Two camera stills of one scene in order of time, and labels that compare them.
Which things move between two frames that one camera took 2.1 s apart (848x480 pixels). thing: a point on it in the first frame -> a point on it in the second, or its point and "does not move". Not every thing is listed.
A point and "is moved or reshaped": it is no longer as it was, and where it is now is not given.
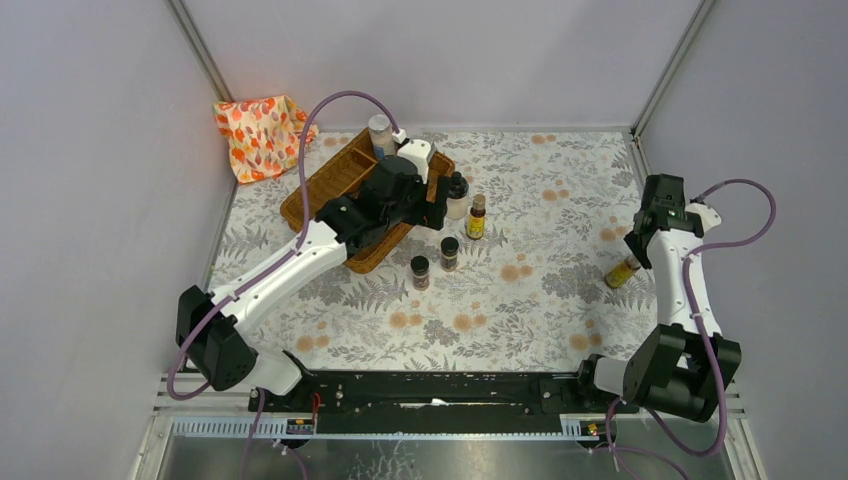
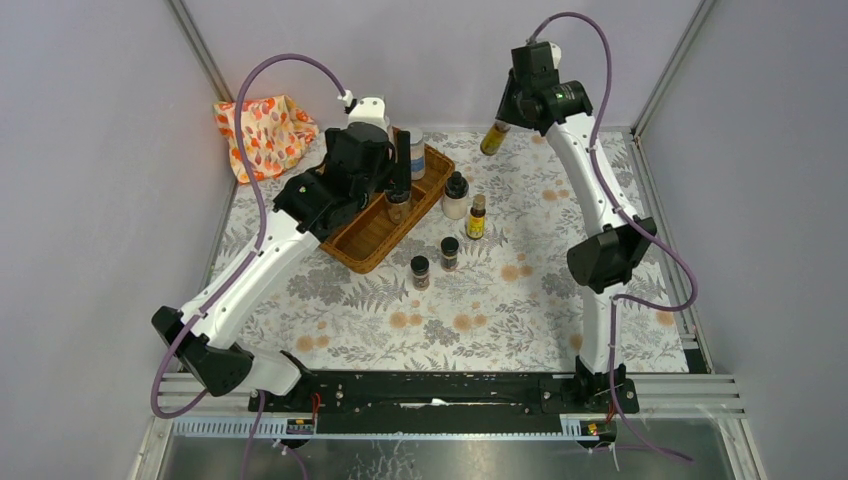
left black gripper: x=427 y=213 -> x=401 y=178
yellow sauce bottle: x=475 y=223 does not move
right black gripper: x=637 y=248 -> x=503 y=111
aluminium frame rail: x=198 y=52 does not move
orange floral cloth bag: x=262 y=135 does not move
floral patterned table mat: x=526 y=270 does not move
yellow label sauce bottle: x=619 y=276 is moved or reshaped
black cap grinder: x=457 y=201 does not move
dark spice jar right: x=449 y=249 does not move
